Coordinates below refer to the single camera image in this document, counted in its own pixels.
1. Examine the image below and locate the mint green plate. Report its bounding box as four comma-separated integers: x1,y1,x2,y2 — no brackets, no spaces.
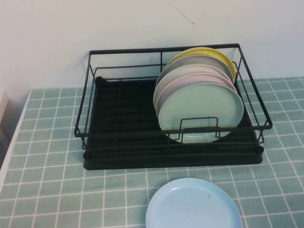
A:
158,81,245,144

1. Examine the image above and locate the cream white plate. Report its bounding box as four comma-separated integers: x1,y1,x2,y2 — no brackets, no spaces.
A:
153,64,235,112

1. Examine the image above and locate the pink plate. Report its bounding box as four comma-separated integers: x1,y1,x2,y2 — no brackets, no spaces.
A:
155,73,238,115

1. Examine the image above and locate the grey plate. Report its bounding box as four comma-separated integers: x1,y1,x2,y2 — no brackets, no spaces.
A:
155,54,235,84

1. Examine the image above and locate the yellow plate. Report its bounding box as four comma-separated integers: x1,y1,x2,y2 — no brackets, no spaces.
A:
170,47,237,85

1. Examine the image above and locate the light blue plate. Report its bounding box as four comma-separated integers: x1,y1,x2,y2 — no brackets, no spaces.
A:
145,177,243,228

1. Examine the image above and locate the black plastic drip tray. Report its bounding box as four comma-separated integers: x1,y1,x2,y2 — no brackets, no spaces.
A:
83,76,265,171

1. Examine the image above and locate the green checkered tablecloth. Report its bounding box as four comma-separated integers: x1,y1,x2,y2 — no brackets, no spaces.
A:
0,77,304,228

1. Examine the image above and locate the black wire dish rack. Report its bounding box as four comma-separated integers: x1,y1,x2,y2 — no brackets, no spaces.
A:
74,43,273,151

